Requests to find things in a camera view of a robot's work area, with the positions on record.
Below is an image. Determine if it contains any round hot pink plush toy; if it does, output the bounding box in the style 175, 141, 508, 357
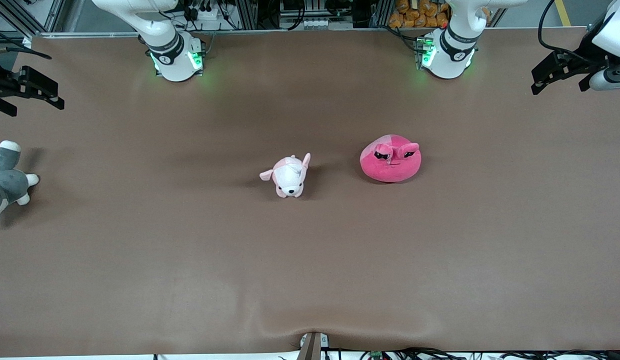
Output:
359, 134, 422, 184

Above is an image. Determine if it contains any grey white plush husky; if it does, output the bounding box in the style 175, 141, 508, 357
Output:
0, 140, 40, 226

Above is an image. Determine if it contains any pile of orange toys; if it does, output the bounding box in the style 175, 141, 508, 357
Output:
388, 0, 452, 29

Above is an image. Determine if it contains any white power strip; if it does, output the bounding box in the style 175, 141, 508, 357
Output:
189, 4, 222, 22

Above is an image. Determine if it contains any white connector strip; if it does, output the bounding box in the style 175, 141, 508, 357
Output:
302, 18, 354, 30

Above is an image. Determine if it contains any pale pink white plush dog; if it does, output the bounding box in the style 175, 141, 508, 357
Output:
259, 152, 312, 199

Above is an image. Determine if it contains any brown table cloth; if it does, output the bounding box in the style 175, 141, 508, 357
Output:
0, 27, 620, 358

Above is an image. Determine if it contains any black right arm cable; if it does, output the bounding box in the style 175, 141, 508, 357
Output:
0, 27, 53, 61

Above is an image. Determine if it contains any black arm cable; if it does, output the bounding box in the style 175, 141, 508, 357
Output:
0, 27, 53, 61
538, 0, 598, 63

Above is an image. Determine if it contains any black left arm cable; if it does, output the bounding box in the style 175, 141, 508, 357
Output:
538, 0, 598, 63

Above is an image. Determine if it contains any aluminium frame profile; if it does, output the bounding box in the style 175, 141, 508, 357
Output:
236, 0, 259, 31
40, 0, 68, 34
370, 0, 394, 28

